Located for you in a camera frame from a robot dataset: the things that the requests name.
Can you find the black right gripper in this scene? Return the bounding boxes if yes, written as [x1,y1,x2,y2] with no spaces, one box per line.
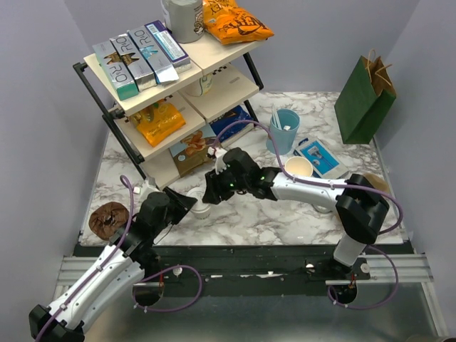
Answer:
[202,164,249,205]

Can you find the white paper cup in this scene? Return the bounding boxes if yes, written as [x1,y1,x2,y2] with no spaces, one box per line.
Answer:
[191,207,211,219]

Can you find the brown cardboard cup carrier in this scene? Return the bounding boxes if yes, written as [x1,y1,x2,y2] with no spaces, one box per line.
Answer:
[363,172,390,194]

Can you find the white plastic lid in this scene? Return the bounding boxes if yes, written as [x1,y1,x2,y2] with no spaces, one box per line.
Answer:
[187,187,207,211]

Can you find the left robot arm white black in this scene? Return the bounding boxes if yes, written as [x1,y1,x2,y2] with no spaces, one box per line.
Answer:
[28,187,197,341]

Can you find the brown snack bag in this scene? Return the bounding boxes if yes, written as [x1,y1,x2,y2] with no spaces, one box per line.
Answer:
[170,125,216,177]

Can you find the blue snack bag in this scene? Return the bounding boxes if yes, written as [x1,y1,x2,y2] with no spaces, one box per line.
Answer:
[209,105,252,143]

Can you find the stack of white paper cups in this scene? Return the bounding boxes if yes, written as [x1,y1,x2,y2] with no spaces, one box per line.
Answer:
[284,156,314,177]

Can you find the yellow snack bag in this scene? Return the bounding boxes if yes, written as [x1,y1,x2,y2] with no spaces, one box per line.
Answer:
[128,100,186,147]

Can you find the white stirrers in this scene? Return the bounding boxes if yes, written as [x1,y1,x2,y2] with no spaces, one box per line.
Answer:
[271,105,291,131]

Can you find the light blue cup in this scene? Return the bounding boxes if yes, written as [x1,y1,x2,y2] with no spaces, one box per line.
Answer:
[266,109,300,155]

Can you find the silver glitter pouch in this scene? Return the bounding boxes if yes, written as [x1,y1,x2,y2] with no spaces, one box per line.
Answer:
[312,204,332,214]

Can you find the blue razor box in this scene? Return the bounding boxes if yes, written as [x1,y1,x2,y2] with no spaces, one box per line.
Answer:
[294,138,349,179]

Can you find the blue RO box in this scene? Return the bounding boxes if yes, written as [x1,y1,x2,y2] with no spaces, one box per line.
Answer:
[128,26,179,85]

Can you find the brown RO box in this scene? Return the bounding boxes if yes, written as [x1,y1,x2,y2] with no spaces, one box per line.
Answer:
[110,33,157,92]

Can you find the purple white box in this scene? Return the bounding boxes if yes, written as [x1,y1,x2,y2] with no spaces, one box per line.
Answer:
[145,21,192,73]

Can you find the teal RO box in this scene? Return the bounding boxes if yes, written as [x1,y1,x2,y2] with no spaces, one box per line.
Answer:
[93,41,139,100]

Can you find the orange chips bag top shelf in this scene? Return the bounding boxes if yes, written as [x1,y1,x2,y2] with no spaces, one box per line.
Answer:
[202,1,274,46]

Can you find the grey canister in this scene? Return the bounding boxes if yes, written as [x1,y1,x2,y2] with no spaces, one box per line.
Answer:
[161,0,204,43]

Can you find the green paper bag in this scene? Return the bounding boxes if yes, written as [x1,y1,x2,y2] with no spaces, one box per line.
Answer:
[334,48,397,145]

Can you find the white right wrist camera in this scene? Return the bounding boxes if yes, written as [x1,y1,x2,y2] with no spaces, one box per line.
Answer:
[207,147,227,175]

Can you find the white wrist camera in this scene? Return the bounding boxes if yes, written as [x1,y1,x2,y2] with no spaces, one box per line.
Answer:
[133,180,160,202]
[207,147,227,175]

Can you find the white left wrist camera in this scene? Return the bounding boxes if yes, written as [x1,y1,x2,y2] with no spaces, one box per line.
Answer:
[133,180,160,202]

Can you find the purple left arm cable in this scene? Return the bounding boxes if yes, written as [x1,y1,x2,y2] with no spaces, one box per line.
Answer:
[33,174,204,342]

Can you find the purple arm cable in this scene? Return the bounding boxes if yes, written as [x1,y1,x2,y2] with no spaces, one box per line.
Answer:
[33,174,204,342]
[209,120,405,311]

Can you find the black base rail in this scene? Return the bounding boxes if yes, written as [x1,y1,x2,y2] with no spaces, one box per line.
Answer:
[73,244,416,299]

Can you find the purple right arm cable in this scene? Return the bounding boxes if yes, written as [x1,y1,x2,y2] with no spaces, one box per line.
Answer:
[209,120,405,311]

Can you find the black frame beige shelf rack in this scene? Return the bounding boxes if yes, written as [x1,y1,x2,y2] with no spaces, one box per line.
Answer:
[73,33,264,187]

